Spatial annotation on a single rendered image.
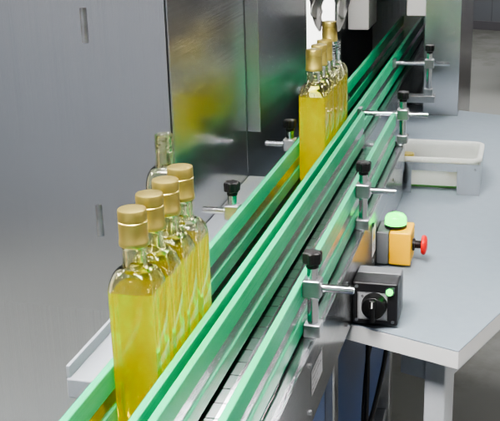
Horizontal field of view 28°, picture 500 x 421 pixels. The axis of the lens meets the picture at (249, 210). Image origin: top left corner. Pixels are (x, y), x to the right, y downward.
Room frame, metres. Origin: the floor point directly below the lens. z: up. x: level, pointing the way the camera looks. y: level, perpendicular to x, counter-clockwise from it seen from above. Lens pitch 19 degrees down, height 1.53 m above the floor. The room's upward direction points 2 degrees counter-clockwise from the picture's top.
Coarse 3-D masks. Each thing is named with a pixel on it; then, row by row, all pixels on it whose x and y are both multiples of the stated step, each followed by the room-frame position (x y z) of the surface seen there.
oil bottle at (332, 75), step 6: (330, 72) 2.20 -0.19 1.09; (330, 78) 2.19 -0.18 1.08; (336, 78) 2.21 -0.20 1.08; (336, 84) 2.20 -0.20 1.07; (336, 90) 2.20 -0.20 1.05; (336, 96) 2.20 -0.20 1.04; (336, 102) 2.20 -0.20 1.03; (336, 108) 2.20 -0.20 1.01; (336, 114) 2.20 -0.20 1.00; (336, 120) 2.20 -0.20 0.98; (336, 126) 2.20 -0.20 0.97; (336, 132) 2.20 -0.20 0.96
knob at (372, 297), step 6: (372, 294) 1.62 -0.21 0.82; (378, 294) 1.62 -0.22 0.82; (366, 300) 1.61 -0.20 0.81; (372, 300) 1.60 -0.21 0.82; (378, 300) 1.60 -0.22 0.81; (384, 300) 1.61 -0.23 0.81; (366, 306) 1.61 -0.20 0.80; (372, 306) 1.59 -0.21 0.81; (378, 306) 1.60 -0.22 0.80; (384, 306) 1.60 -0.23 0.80; (366, 312) 1.61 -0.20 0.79; (372, 312) 1.59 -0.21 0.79; (378, 312) 1.60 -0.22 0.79; (384, 312) 1.61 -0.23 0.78; (372, 318) 1.59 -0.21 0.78; (378, 318) 1.60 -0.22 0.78
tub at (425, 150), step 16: (416, 144) 2.54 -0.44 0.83; (432, 144) 2.53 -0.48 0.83; (448, 144) 2.52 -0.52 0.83; (464, 144) 2.51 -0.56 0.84; (480, 144) 2.48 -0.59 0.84; (416, 160) 2.38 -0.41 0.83; (432, 160) 2.37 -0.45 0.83; (448, 160) 2.36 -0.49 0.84; (464, 160) 2.35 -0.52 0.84; (480, 160) 2.35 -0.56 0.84
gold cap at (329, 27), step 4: (328, 20) 2.28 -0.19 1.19; (332, 20) 2.28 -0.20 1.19; (324, 24) 2.26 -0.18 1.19; (328, 24) 2.25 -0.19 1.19; (332, 24) 2.25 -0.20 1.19; (324, 28) 2.26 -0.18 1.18; (328, 28) 2.25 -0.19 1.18; (332, 28) 2.25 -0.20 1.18; (324, 32) 2.26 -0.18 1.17; (328, 32) 2.25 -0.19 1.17; (332, 32) 2.25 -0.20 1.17; (336, 32) 2.26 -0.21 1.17; (324, 36) 2.26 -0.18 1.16; (328, 36) 2.25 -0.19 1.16; (332, 36) 2.25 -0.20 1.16; (336, 36) 2.26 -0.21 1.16; (332, 40) 2.25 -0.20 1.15; (336, 40) 2.26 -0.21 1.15
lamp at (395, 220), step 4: (392, 212) 1.94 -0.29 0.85; (396, 212) 1.94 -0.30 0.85; (400, 212) 1.94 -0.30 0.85; (388, 216) 1.93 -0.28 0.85; (392, 216) 1.92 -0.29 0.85; (396, 216) 1.92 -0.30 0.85; (400, 216) 1.92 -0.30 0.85; (404, 216) 1.92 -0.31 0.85; (388, 220) 1.92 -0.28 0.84; (392, 220) 1.92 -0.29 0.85; (396, 220) 1.91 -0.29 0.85; (400, 220) 1.91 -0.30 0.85; (404, 220) 1.92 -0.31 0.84; (388, 224) 1.92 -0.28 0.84; (392, 224) 1.91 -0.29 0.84; (396, 224) 1.91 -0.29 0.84; (400, 224) 1.91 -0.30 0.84; (404, 224) 1.92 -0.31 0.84; (388, 228) 1.92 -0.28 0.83; (392, 228) 1.91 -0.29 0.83; (396, 228) 1.91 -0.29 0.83; (400, 228) 1.91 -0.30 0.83; (404, 228) 1.92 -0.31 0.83
